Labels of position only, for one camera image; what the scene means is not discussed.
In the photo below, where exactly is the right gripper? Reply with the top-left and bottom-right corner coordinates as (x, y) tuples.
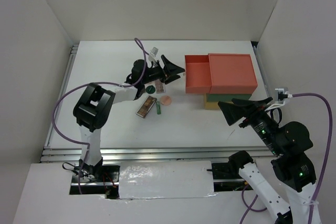
(217, 94), (283, 152)

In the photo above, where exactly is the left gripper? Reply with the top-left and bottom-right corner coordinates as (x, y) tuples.
(141, 55), (184, 84)

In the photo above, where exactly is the dark green round compact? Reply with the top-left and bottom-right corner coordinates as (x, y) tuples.
(145, 85), (156, 94)

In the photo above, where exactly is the coral top drawer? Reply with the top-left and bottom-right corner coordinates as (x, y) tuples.
(185, 55), (212, 94)

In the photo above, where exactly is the green drawer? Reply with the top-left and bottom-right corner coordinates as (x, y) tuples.
(205, 94), (252, 102)

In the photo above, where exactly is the green lipstick tube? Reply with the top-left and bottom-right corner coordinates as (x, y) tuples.
(156, 101), (161, 115)

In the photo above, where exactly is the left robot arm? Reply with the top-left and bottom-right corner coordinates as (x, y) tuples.
(73, 55), (185, 182)

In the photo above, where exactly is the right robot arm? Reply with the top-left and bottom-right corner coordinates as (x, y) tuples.
(218, 97), (321, 223)

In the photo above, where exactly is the pink eyeshadow palette clear case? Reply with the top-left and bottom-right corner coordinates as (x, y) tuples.
(154, 80), (165, 94)

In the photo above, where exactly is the round pink powder puff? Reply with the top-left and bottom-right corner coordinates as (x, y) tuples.
(160, 95), (172, 106)

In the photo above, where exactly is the coral drawer cabinet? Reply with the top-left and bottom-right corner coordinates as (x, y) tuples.
(208, 54), (258, 94)

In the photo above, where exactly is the brown eyeshadow palette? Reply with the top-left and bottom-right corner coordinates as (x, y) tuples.
(136, 95), (157, 119)

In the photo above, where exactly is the white cover plate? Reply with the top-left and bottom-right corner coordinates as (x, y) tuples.
(119, 161), (216, 199)

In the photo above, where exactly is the aluminium right rail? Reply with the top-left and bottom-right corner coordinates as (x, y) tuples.
(251, 41), (274, 97)

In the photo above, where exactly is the aluminium rail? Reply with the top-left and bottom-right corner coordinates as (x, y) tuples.
(40, 146), (272, 164)
(251, 41), (274, 97)
(44, 44), (79, 148)

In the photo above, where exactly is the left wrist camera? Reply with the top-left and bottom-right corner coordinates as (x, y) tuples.
(148, 47), (158, 65)

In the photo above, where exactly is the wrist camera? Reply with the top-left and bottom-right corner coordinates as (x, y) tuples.
(148, 47), (158, 65)
(266, 87), (292, 111)

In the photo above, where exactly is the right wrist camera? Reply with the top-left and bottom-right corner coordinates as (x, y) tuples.
(266, 87), (292, 111)

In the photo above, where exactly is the aluminium front rail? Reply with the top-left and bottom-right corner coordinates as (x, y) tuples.
(40, 146), (272, 164)

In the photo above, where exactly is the aluminium left rail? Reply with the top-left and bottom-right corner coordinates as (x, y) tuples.
(44, 44), (79, 148)

